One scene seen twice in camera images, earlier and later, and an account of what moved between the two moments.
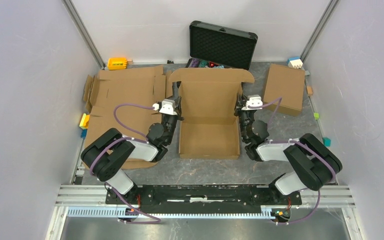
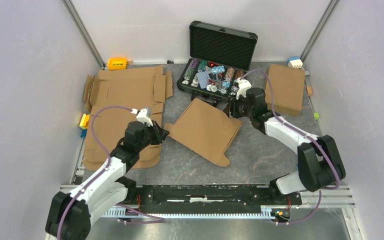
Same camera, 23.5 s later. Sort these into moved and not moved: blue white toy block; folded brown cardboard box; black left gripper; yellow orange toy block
Moved: black left gripper
Not moved: folded brown cardboard box; yellow orange toy block; blue white toy block
